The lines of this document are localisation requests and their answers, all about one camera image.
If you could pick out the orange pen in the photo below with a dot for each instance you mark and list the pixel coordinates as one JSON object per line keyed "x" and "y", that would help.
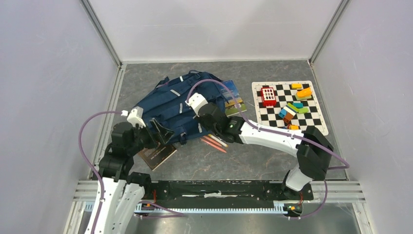
{"x": 212, "y": 141}
{"x": 213, "y": 145}

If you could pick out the navy blue student backpack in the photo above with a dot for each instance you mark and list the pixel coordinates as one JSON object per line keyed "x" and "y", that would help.
{"x": 167, "y": 104}

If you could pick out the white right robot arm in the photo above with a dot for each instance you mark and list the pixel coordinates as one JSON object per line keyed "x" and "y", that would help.
{"x": 311, "y": 149}

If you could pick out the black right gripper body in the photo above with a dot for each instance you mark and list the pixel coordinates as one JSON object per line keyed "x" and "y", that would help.
{"x": 216, "y": 131}

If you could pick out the orange curved toy block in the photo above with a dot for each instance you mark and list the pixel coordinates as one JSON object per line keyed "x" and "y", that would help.
{"x": 304, "y": 93}

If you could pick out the yellow and white marker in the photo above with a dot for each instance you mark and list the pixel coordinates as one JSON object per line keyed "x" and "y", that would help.
{"x": 218, "y": 140}

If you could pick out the blue Animal Farm book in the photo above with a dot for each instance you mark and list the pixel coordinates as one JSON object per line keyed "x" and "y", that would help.
{"x": 233, "y": 98}

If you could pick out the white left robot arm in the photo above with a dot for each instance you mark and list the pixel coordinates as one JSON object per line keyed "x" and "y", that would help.
{"x": 119, "y": 190}

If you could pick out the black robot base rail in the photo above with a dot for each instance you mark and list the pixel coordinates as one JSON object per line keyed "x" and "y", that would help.
{"x": 222, "y": 194}

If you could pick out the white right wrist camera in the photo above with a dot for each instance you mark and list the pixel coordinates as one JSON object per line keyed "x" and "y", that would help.
{"x": 196, "y": 102}

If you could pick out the yellow flat toy block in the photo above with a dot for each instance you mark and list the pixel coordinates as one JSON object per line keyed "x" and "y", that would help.
{"x": 297, "y": 86}

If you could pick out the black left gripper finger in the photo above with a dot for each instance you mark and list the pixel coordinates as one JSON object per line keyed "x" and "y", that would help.
{"x": 164, "y": 134}
{"x": 156, "y": 131}

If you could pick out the pile of coloured toy blocks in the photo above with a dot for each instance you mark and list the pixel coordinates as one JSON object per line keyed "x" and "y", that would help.
{"x": 288, "y": 112}

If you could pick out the red window toy block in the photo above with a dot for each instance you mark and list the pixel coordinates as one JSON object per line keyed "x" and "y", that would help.
{"x": 268, "y": 95}

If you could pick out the black Three Days book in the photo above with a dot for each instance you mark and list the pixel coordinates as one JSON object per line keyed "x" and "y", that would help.
{"x": 156, "y": 156}

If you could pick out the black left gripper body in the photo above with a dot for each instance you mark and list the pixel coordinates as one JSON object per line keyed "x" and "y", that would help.
{"x": 142, "y": 138}

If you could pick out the checkered chessboard mat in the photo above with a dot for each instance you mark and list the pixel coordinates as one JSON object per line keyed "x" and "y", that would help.
{"x": 285, "y": 95}

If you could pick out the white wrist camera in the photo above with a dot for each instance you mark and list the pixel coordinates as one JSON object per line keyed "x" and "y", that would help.
{"x": 135, "y": 117}
{"x": 196, "y": 102}

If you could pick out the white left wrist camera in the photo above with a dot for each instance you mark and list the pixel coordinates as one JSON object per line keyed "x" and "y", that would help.
{"x": 135, "y": 117}

